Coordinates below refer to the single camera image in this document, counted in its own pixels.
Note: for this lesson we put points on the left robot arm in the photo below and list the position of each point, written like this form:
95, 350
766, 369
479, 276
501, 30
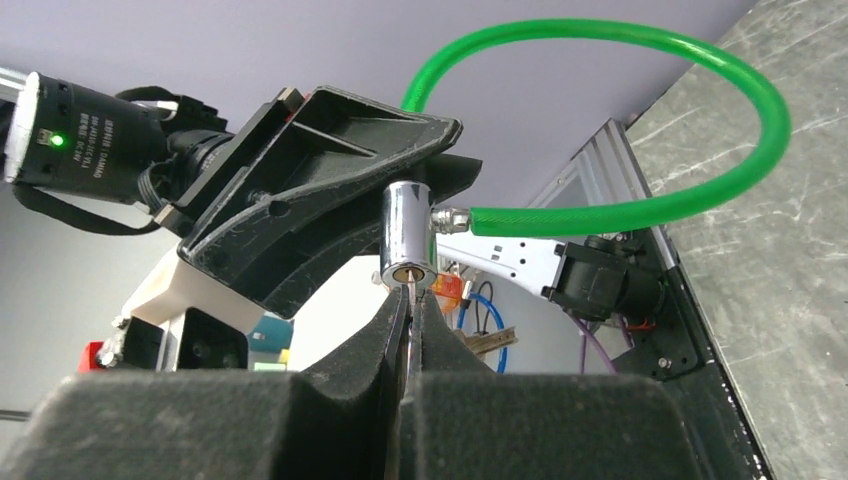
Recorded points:
66, 139

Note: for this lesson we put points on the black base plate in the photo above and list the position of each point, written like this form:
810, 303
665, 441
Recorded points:
673, 346

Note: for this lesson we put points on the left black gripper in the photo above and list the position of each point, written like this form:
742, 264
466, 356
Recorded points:
273, 210

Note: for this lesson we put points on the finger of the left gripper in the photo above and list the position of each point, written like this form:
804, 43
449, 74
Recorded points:
446, 174

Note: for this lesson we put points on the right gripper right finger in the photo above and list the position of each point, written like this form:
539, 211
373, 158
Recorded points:
458, 419

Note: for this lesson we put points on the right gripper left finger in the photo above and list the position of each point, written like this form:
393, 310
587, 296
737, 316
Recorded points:
336, 420

